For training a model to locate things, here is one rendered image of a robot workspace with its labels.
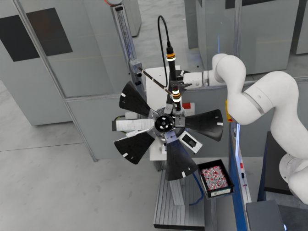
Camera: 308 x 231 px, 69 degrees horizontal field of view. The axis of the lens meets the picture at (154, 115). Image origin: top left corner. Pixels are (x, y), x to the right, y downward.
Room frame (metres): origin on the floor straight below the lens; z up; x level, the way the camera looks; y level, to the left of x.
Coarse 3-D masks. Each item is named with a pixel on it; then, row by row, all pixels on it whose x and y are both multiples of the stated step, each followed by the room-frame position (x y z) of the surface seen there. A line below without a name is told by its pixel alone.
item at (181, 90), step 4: (176, 72) 1.32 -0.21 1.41; (180, 72) 1.29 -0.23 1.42; (184, 72) 1.27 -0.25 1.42; (188, 72) 1.25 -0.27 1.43; (176, 76) 1.29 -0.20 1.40; (168, 88) 1.29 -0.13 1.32; (180, 88) 1.20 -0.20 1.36; (184, 88) 1.17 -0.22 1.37; (172, 92) 1.23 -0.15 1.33; (180, 92) 1.18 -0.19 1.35; (168, 96) 1.24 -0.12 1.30; (180, 96) 1.15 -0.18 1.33; (168, 100) 1.21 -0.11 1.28
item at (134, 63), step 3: (132, 60) 1.72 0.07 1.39; (135, 60) 1.71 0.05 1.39; (138, 60) 1.69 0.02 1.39; (129, 63) 1.71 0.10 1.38; (132, 63) 1.67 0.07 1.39; (135, 63) 1.65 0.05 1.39; (138, 63) 1.64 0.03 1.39; (141, 63) 1.65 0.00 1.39; (132, 66) 1.64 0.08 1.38; (135, 66) 1.63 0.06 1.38; (138, 66) 1.64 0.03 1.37; (141, 66) 1.65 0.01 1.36; (132, 69) 1.66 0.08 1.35; (135, 69) 1.63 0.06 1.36; (135, 72) 1.63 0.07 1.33
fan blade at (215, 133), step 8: (208, 112) 1.12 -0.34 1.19; (216, 112) 1.10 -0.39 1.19; (192, 120) 1.08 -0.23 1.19; (200, 120) 1.07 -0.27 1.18; (208, 120) 1.06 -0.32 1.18; (216, 120) 1.04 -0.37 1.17; (192, 128) 1.02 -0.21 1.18; (200, 128) 1.01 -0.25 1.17; (208, 128) 1.00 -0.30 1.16; (216, 128) 0.99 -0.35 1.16; (208, 136) 0.95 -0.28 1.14; (216, 136) 0.95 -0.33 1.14
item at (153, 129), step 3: (153, 126) 1.10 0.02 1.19; (150, 129) 1.10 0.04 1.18; (153, 129) 1.10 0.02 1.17; (147, 132) 1.10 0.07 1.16; (150, 132) 1.10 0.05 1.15; (153, 132) 1.10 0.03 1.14; (156, 132) 1.11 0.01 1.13; (159, 132) 1.11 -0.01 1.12; (150, 135) 1.10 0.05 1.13; (153, 135) 1.10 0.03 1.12; (156, 135) 1.11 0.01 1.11
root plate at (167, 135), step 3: (168, 132) 1.07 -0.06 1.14; (171, 132) 1.08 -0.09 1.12; (174, 132) 1.09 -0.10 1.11; (165, 135) 1.05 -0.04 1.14; (168, 135) 1.06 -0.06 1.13; (171, 135) 1.07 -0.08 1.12; (174, 135) 1.07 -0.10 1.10; (165, 138) 1.03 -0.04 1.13; (168, 138) 1.04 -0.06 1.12; (171, 138) 1.05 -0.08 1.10; (174, 138) 1.06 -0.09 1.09; (168, 141) 1.03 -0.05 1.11; (171, 141) 1.03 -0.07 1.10
